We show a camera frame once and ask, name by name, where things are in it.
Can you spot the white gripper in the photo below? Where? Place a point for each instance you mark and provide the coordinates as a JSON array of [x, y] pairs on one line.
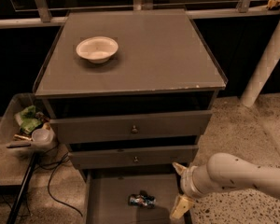
[[187, 181]]

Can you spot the grey open bottom drawer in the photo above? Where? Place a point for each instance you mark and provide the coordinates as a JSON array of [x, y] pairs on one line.
[[108, 199]]

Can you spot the white bowl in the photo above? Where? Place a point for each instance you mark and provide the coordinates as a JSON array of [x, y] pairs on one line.
[[98, 49]]

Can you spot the blue silver redbull can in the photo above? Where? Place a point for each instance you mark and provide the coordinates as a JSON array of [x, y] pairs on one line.
[[140, 200]]

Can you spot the yellow object on ledge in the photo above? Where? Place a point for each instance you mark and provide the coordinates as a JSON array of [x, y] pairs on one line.
[[273, 4]]

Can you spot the white pillar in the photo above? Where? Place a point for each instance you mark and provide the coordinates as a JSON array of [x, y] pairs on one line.
[[265, 67]]

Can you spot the grey middle drawer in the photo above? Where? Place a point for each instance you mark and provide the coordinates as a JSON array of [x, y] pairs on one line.
[[132, 157]]

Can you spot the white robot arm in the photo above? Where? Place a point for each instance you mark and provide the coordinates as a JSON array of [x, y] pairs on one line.
[[222, 173]]

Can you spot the grey drawer cabinet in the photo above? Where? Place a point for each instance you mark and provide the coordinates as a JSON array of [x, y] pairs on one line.
[[162, 65]]

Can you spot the black floor bar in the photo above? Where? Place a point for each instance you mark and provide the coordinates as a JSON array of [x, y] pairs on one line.
[[23, 188]]

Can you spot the clear plastic cup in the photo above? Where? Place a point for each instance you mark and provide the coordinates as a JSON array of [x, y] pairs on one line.
[[41, 135]]

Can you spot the clear plastic bin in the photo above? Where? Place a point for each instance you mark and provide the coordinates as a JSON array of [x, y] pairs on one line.
[[9, 127]]

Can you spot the grey top drawer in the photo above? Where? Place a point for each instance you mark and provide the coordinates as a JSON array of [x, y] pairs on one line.
[[130, 127]]

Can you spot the gold can in bin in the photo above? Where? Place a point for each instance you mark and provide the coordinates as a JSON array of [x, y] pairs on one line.
[[20, 137]]

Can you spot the metal railing frame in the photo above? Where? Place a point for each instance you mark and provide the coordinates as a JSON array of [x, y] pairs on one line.
[[40, 3]]

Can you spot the green snack bag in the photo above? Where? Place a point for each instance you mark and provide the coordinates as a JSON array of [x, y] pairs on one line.
[[27, 120]]

